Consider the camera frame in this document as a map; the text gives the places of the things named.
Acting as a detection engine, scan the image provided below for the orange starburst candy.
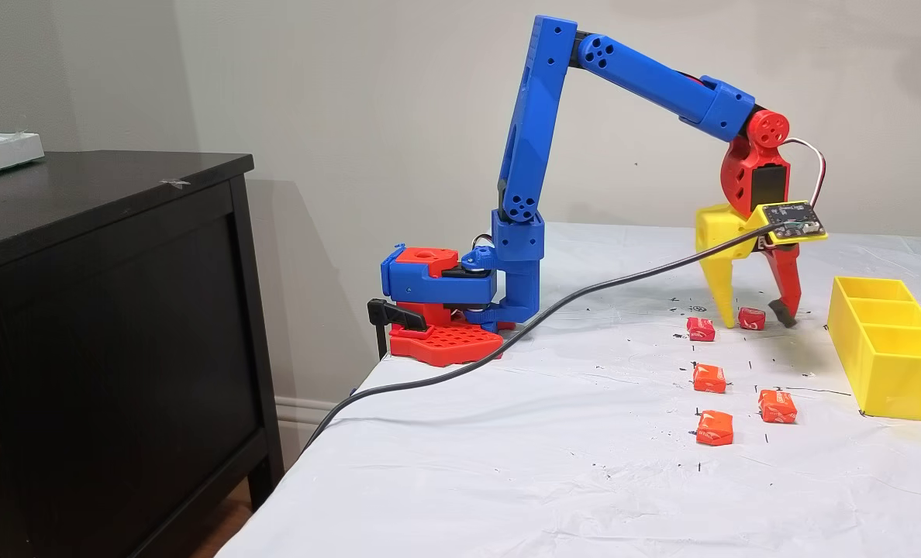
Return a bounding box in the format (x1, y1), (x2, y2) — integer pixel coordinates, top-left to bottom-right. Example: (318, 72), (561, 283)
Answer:
(757, 389), (799, 424)
(695, 410), (735, 447)
(692, 363), (727, 394)

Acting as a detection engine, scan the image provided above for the yellow three-compartment box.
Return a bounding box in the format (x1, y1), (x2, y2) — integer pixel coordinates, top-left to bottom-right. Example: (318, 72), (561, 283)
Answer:
(826, 276), (921, 423)

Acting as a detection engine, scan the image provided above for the white plastic table cover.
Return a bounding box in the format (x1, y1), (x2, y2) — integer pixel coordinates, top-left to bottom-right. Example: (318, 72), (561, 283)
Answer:
(216, 222), (921, 558)

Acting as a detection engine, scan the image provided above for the black table clamp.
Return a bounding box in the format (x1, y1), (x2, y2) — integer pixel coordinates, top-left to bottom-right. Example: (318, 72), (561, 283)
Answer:
(367, 298), (430, 361)

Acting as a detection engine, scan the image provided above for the black wooden dresser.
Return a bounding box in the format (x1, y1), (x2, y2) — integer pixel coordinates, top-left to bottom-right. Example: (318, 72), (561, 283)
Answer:
(0, 150), (285, 558)

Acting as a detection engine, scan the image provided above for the camera circuit board yellow mount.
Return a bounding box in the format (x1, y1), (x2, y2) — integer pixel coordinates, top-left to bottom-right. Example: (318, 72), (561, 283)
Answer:
(757, 200), (828, 247)

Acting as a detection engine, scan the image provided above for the red white black servo wire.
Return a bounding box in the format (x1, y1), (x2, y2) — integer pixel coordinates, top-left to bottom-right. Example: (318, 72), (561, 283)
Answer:
(782, 138), (827, 212)

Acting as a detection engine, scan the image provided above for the black USB cable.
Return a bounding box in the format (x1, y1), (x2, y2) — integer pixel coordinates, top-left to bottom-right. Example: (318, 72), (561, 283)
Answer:
(299, 223), (771, 454)

